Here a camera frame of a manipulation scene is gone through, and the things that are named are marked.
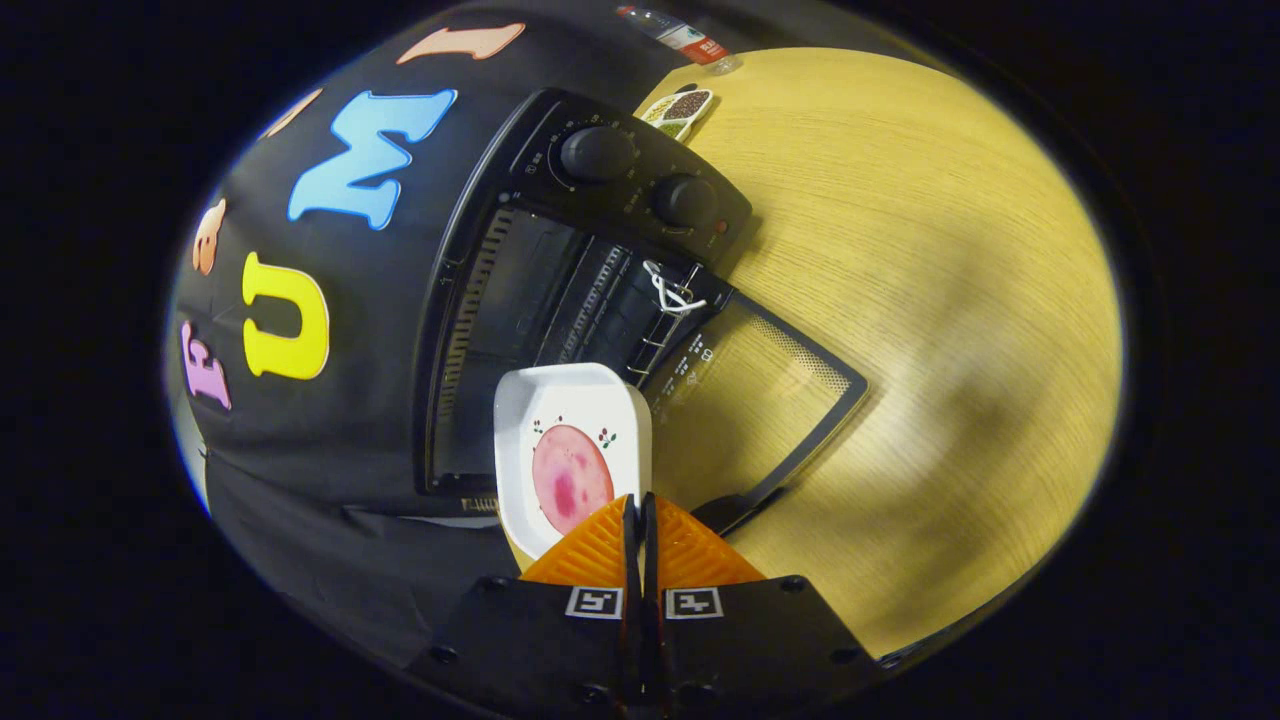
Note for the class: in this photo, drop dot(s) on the white square plate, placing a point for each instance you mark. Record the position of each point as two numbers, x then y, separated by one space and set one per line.
530 400

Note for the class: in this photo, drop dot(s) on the black backdrop cloth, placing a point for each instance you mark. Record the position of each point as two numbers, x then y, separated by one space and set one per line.
300 500

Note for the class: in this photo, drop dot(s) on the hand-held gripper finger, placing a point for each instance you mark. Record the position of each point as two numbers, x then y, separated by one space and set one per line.
631 548
649 548

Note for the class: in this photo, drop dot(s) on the pink ham slice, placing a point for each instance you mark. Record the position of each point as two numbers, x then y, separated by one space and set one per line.
572 475

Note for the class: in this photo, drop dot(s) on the clear plastic water bottle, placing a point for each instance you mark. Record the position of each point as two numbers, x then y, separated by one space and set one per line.
680 35

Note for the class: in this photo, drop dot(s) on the black toaster oven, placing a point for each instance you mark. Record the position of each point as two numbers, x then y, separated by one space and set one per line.
520 270

